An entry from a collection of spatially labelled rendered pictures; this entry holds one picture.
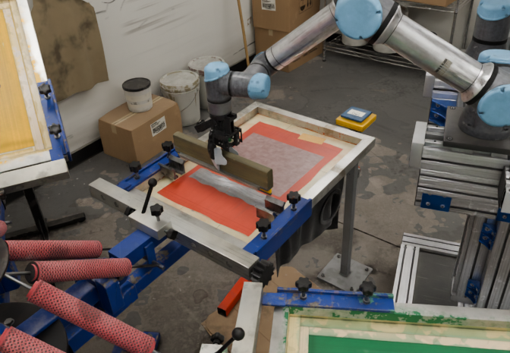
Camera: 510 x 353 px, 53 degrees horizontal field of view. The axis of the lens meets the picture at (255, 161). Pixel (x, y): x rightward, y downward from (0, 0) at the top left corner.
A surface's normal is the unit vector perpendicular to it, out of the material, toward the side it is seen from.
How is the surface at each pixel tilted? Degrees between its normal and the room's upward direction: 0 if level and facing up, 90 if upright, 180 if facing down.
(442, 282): 0
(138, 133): 90
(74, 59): 91
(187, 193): 0
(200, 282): 0
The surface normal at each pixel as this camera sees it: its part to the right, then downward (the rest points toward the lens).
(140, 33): 0.80, 0.30
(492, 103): -0.18, 0.61
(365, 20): -0.40, 0.47
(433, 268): -0.04, -0.83
